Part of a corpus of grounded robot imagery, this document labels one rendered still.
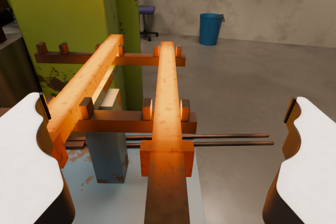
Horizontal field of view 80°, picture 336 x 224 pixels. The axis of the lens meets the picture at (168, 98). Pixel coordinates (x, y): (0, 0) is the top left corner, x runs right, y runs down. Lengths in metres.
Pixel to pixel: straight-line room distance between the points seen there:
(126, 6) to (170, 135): 0.97
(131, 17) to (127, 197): 0.88
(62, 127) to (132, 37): 0.96
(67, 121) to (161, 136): 0.11
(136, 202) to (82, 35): 0.51
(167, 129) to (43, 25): 0.60
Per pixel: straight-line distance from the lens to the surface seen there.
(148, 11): 3.67
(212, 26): 3.56
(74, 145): 0.59
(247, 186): 1.42
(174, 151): 0.17
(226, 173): 1.44
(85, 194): 0.50
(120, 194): 0.48
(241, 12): 4.13
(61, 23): 0.72
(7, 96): 0.70
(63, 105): 0.26
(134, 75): 1.24
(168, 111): 0.22
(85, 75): 0.32
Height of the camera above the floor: 1.10
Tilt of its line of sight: 33 degrees down
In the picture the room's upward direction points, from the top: 2 degrees clockwise
